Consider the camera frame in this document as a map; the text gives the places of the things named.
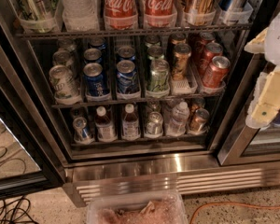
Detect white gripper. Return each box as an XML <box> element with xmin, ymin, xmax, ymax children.
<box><xmin>244</xmin><ymin>12</ymin><xmax>280</xmax><ymax>129</ymax></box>

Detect silver green 7up can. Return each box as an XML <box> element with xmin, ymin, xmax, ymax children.
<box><xmin>145</xmin><ymin>112</ymin><xmax>163</xmax><ymax>138</ymax></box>

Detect red can front right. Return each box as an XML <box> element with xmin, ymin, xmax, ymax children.
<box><xmin>203</xmin><ymin>56</ymin><xmax>231</xmax><ymax>89</ymax></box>

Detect red can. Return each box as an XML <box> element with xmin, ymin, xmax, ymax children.
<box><xmin>193</xmin><ymin>32</ymin><xmax>216</xmax><ymax>63</ymax></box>
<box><xmin>203</xmin><ymin>56</ymin><xmax>231</xmax><ymax>89</ymax></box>
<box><xmin>198</xmin><ymin>42</ymin><xmax>223</xmax><ymax>77</ymax></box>

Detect red can middle right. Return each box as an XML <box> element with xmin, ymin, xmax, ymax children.
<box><xmin>198</xmin><ymin>42</ymin><xmax>223</xmax><ymax>77</ymax></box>

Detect red can back right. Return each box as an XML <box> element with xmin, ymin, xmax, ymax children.
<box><xmin>193</xmin><ymin>32</ymin><xmax>216</xmax><ymax>63</ymax></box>

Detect silver blue tall can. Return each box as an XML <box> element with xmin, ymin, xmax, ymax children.
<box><xmin>218</xmin><ymin>0</ymin><xmax>247</xmax><ymax>25</ymax></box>

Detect fridge right glass door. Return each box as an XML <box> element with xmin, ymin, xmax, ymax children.
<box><xmin>217</xmin><ymin>55</ymin><xmax>280</xmax><ymax>166</ymax></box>

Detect fridge glass door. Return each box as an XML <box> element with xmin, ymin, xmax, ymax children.
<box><xmin>0</xmin><ymin>9</ymin><xmax>65</xmax><ymax>200</ymax></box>
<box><xmin>217</xmin><ymin>55</ymin><xmax>280</xmax><ymax>166</ymax></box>

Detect gold brown can front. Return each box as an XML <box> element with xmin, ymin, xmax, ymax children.
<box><xmin>172</xmin><ymin>43</ymin><xmax>191</xmax><ymax>80</ymax></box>

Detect copper can bottom right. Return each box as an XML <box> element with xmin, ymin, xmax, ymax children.
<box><xmin>189</xmin><ymin>108</ymin><xmax>209</xmax><ymax>132</ymax></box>

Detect gold tall can top shelf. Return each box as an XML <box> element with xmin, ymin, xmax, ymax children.
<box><xmin>178</xmin><ymin>0</ymin><xmax>216</xmax><ymax>26</ymax></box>

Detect small water bottle bottom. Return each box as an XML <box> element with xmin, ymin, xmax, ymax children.
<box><xmin>166</xmin><ymin>102</ymin><xmax>189</xmax><ymax>136</ymax></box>

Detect green mountain dew can front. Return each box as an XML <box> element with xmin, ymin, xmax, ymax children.
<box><xmin>147</xmin><ymin>59</ymin><xmax>169</xmax><ymax>92</ymax></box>

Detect blue can front centre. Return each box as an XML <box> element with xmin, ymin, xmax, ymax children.
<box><xmin>116</xmin><ymin>60</ymin><xmax>139</xmax><ymax>94</ymax></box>

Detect blue pepsi can front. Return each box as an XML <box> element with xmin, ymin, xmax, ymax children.
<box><xmin>83</xmin><ymin>63</ymin><xmax>109</xmax><ymax>97</ymax></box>

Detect blue silver can bottom left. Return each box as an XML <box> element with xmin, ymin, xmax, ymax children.
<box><xmin>73</xmin><ymin>117</ymin><xmax>92</xmax><ymax>144</ymax></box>

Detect clear water bottle top shelf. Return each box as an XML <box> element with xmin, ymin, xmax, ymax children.
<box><xmin>62</xmin><ymin>0</ymin><xmax>99</xmax><ymax>32</ymax></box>

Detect white green can front left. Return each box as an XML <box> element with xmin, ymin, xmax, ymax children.
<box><xmin>49</xmin><ymin>65</ymin><xmax>81</xmax><ymax>105</ymax></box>

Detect fridge bottom vent grille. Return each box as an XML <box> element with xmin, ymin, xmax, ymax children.
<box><xmin>63</xmin><ymin>157</ymin><xmax>280</xmax><ymax>207</ymax></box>

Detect green tall can top shelf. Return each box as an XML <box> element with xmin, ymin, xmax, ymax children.
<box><xmin>16</xmin><ymin>0</ymin><xmax>59</xmax><ymax>33</ymax></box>

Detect fridge left glass door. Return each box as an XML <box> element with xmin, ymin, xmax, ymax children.
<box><xmin>0</xmin><ymin>9</ymin><xmax>65</xmax><ymax>200</ymax></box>

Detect right coca-cola bottle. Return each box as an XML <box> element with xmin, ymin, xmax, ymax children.
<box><xmin>144</xmin><ymin>0</ymin><xmax>174</xmax><ymax>28</ymax></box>

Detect coca-cola bottle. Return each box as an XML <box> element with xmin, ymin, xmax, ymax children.
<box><xmin>144</xmin><ymin>0</ymin><xmax>174</xmax><ymax>28</ymax></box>
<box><xmin>104</xmin><ymin>0</ymin><xmax>136</xmax><ymax>30</ymax></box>

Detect right brown tea bottle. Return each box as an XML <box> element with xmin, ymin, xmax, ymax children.
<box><xmin>122</xmin><ymin>104</ymin><xmax>140</xmax><ymax>140</ymax></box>

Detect brown tea bottle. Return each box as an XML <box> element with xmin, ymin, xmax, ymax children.
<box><xmin>94</xmin><ymin>106</ymin><xmax>117</xmax><ymax>142</ymax></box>
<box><xmin>122</xmin><ymin>104</ymin><xmax>140</xmax><ymax>140</ymax></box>

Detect left coca-cola bottle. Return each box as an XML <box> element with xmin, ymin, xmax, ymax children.
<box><xmin>104</xmin><ymin>0</ymin><xmax>136</xmax><ymax>30</ymax></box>

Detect left brown tea bottle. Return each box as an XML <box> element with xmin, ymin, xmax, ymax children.
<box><xmin>94</xmin><ymin>106</ymin><xmax>117</xmax><ymax>142</ymax></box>

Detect clear plastic bin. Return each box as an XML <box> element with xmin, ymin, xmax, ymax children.
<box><xmin>87</xmin><ymin>190</ymin><xmax>188</xmax><ymax>224</ymax></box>

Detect black cables on floor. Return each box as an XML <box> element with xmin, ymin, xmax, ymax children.
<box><xmin>0</xmin><ymin>196</ymin><xmax>40</xmax><ymax>224</ymax></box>

